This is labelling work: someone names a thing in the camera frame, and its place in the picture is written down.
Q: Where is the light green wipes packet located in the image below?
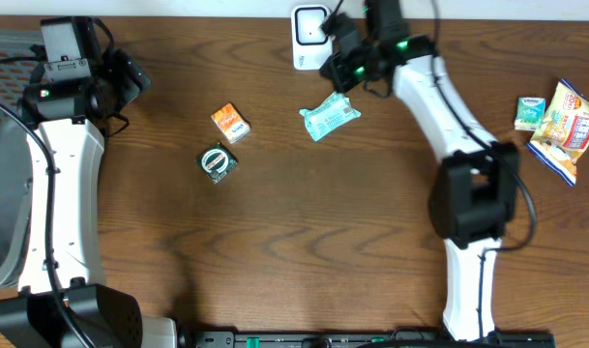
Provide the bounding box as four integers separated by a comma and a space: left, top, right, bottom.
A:
299, 92, 361, 142

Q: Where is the dark green round-label packet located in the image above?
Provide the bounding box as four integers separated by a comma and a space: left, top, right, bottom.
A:
196, 142, 239, 184

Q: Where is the orange tissue pack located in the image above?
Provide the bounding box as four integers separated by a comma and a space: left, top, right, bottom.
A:
211, 103, 250, 144

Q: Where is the teal tissue pack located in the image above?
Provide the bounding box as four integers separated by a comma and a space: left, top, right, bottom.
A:
514, 97, 545, 131

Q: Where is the yellow snack chip bag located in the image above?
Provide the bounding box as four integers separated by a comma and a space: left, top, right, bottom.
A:
526, 78, 589, 187

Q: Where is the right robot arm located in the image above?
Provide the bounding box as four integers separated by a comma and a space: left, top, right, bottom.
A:
320, 1, 521, 344

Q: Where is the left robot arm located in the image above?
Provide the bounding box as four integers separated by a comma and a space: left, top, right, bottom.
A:
0, 49, 184, 347

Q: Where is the grey plastic mesh basket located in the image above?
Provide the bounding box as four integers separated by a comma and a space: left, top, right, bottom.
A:
0, 28, 43, 289

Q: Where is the left black cable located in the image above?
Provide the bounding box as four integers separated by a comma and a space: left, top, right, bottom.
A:
0, 16, 131, 348

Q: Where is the black cable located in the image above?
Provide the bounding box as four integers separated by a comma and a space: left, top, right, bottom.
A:
0, 16, 131, 348
322, 0, 539, 339

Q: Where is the right black cable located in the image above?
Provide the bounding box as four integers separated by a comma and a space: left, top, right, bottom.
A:
322, 0, 539, 339

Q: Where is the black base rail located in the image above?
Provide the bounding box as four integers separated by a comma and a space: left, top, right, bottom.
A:
191, 329, 556, 348

